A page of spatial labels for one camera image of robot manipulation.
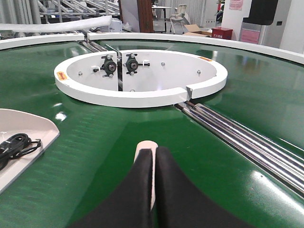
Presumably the left black bearing mount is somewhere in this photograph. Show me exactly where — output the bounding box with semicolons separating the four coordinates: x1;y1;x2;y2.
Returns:
93;55;117;78

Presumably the black kiosk machine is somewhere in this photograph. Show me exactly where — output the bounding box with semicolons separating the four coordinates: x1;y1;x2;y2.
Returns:
239;0;291;48

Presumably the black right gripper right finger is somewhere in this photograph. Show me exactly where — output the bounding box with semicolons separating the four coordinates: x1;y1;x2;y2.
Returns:
155;146;251;228

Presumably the right black bearing mount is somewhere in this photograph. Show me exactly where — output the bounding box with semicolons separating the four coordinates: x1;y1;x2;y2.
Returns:
125;53;150;76

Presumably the pink plastic dustpan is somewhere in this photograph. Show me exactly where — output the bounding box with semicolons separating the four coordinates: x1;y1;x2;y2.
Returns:
0;108;60;192

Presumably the brown pillar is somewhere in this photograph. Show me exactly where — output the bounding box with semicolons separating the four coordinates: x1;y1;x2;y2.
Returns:
137;0;154;33

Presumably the cardboard box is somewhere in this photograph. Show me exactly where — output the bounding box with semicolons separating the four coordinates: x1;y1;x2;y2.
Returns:
184;24;212;37

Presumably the white outer rim left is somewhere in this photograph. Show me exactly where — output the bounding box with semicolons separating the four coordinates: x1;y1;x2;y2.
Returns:
0;33;85;50

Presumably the steel roller set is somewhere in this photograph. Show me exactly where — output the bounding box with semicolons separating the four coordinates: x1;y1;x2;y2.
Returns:
76;29;108;52
175;101;304;196

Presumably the green conveyor belt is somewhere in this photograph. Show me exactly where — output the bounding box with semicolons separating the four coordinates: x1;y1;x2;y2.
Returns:
0;40;304;228

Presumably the white inner conveyor ring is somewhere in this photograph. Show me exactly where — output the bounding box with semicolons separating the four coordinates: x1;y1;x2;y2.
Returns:
54;49;228;109

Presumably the white folding chair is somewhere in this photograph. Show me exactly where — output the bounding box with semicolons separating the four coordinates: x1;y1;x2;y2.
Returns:
169;4;187;34

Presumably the far steel roller set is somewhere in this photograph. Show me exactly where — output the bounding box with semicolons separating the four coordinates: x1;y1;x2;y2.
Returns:
76;29;108;52

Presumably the white rim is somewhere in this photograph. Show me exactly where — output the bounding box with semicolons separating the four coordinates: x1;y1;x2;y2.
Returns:
0;33;85;50
87;33;304;64

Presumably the black bearing mount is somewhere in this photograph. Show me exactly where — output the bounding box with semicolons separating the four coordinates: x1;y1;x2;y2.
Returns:
125;53;150;76
93;55;117;78

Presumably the pink hand brush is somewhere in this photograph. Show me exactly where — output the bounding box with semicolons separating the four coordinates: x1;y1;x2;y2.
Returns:
133;140;158;211

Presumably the red box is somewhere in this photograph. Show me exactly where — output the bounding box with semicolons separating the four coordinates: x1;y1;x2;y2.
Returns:
212;27;233;40

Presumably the near steel roller set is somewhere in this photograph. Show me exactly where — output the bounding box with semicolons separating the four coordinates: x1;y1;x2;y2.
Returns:
175;101;304;196

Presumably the white foam roll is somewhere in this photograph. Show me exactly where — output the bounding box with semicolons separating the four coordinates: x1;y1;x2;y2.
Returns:
0;15;112;33

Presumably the white outer rim right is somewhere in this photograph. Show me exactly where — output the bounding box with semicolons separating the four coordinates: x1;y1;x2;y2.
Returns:
87;33;304;64

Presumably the black cable bundle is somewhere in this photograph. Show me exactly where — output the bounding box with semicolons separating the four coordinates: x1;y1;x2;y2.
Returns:
0;133;42;171

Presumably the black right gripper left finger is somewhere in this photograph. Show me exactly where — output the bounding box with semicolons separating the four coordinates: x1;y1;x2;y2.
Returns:
70;154;152;228

